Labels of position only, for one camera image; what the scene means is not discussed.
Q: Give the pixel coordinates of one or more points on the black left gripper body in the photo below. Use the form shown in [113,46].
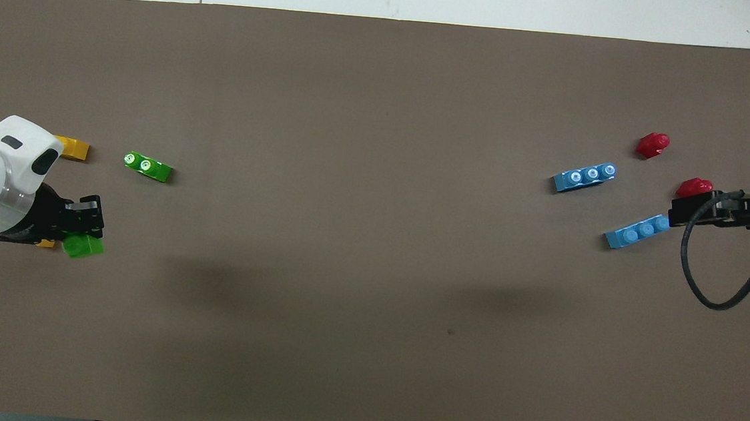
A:
[50,215]

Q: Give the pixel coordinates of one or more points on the blue three-stud toy block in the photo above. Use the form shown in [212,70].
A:
[634,234]
[581,180]

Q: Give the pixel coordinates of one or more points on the brown paper mat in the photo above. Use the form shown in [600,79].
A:
[367,303]

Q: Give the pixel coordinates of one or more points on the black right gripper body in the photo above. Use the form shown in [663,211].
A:
[739,212]

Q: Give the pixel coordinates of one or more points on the yellow two-stud toy block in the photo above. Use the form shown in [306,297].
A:
[46,244]
[75,149]

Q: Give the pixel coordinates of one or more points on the green two-stud toy block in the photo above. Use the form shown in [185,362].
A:
[150,169]
[83,248]

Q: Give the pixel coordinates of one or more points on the red one-stud toy block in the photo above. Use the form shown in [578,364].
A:
[693,189]
[651,145]

